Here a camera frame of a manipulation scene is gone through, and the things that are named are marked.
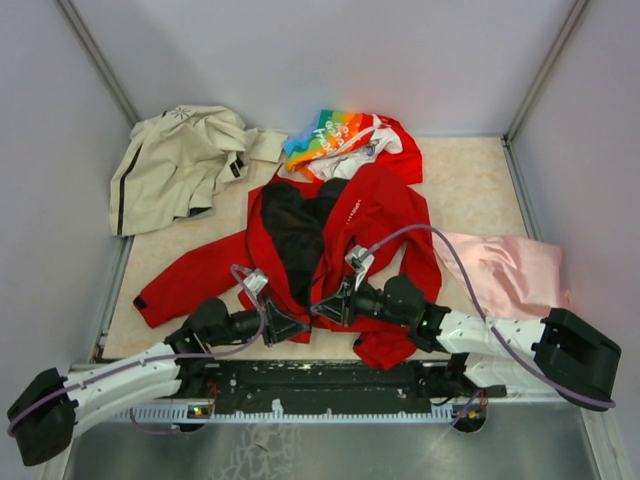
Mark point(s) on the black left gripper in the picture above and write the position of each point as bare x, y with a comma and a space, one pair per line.
278, 327

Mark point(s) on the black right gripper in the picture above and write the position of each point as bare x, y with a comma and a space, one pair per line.
342, 309

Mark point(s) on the red jacket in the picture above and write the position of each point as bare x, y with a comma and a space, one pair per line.
298, 234

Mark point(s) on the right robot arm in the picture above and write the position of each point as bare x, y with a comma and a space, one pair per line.
560, 350

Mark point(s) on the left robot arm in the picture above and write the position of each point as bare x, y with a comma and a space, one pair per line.
55, 408

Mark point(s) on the beige jacket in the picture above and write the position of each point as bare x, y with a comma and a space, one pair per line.
177, 161

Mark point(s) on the rainbow white red garment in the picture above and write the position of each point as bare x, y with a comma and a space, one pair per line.
338, 143

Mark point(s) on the pink satin cloth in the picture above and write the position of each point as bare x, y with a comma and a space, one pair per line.
512, 277

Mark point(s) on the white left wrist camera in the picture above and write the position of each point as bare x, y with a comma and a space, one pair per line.
255, 282

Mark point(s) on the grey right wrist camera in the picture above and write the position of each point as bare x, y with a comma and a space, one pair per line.
360, 261

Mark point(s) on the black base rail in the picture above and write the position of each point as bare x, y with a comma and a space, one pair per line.
318, 387

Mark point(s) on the right aluminium frame post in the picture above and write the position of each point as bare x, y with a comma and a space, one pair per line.
568, 29

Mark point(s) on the aluminium frame post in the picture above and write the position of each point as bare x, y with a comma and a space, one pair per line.
568, 29
97, 59

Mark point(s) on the left aluminium frame post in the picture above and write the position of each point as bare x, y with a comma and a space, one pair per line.
97, 59

